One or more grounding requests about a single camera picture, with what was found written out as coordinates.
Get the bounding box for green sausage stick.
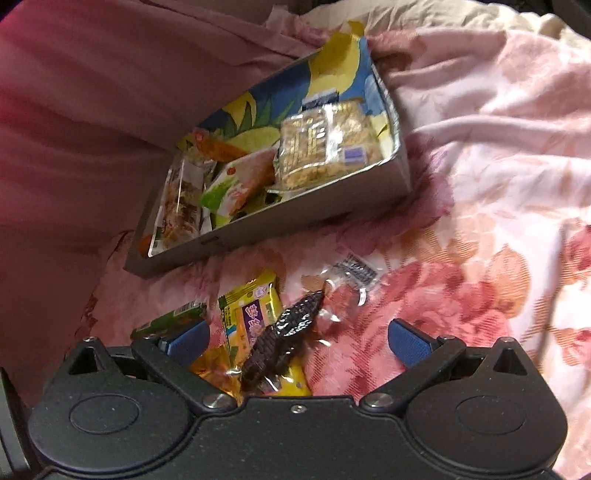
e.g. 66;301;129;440
130;300;207;340

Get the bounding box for grey cardboard tray box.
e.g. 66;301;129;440
124;64;411;279

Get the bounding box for small orange fruit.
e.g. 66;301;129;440
138;235;152;258

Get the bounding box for yellow green snack packet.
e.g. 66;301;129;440
217;270;311;403

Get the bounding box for blue white snack stick packet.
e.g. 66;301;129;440
301;89;339;111

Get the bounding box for mixed nut bar packet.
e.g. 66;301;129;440
148;152;215;257

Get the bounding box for pink floral bed blanket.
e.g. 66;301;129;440
77;1;590;479

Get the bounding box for peanut brittle clear packet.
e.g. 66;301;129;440
273;99;383;191

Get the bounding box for orange candy clear bag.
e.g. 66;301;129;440
192;128;276;218

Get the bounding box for pink curtain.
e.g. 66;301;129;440
0;0;325;407

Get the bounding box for dark dried plum packet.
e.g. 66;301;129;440
239;253;383;397

